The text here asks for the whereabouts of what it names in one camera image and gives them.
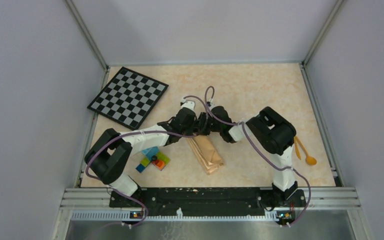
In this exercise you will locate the orange cloth napkin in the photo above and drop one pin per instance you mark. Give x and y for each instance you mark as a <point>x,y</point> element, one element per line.
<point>206,153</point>

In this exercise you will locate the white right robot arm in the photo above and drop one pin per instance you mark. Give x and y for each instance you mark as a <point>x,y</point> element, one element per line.
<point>274,133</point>

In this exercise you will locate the black white checkerboard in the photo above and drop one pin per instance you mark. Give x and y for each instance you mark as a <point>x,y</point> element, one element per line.
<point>128,98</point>

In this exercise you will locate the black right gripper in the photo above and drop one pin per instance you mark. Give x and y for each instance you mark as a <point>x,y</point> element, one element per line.
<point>202,119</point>

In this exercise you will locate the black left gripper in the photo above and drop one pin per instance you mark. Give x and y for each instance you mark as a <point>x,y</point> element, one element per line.
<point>190,132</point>

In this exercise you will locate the colourful toy block pile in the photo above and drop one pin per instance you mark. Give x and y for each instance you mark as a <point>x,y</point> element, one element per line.
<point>153,156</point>

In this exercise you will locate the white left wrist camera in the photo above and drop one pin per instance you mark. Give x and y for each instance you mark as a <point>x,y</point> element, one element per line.
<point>187,104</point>

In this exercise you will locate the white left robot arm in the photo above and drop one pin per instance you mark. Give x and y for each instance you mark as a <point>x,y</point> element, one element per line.
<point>107,158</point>

